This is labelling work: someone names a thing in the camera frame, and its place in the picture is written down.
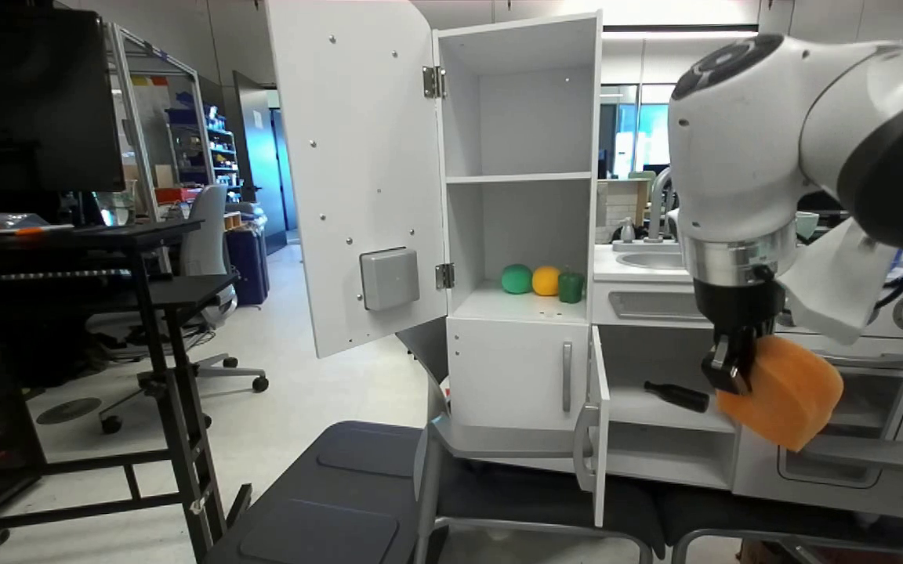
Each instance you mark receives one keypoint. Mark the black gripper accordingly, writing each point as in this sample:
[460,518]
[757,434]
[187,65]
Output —
[737,309]

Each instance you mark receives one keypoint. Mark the black bottle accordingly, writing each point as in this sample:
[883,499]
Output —
[675,397]

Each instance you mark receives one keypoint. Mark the orange sponge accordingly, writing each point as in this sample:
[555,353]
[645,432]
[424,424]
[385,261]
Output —
[786,401]

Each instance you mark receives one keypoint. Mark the small white cabinet door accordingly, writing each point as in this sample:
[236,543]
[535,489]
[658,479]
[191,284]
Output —
[596,440]

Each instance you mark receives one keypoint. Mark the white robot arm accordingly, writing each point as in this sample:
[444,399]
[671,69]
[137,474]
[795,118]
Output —
[766,135]

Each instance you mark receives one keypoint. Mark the tall white cabinet door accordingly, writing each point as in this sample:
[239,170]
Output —
[360,158]

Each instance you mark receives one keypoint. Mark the green toy cup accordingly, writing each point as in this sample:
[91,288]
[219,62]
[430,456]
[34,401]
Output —
[573,288]

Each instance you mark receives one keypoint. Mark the grey toy faucet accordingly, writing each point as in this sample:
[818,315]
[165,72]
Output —
[658,204]

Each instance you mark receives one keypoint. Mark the yellow toy ball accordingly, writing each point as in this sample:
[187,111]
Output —
[546,280]

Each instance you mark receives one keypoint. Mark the white toy kitchen playset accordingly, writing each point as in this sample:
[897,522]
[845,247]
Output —
[517,365]

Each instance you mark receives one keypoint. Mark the green toy ball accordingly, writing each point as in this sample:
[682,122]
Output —
[517,280]

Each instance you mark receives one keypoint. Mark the grey metal door hinge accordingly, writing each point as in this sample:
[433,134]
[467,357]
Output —
[444,276]
[433,83]

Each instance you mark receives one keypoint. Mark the black padded chair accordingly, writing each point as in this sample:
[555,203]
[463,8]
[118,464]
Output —
[327,489]

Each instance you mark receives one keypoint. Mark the blue bin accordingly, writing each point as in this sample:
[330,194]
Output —
[248,267]

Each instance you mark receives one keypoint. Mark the grey office chair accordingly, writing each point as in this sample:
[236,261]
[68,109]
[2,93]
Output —
[206,238]

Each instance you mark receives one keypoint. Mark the black standing desk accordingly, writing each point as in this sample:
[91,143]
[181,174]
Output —
[157,365]

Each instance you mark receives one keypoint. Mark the white framed board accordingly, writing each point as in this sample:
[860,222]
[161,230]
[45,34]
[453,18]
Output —
[165,114]

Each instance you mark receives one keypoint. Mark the large black monitor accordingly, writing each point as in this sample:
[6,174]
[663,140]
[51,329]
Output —
[34,105]

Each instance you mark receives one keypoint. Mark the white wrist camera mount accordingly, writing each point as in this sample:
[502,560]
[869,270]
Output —
[838,284]

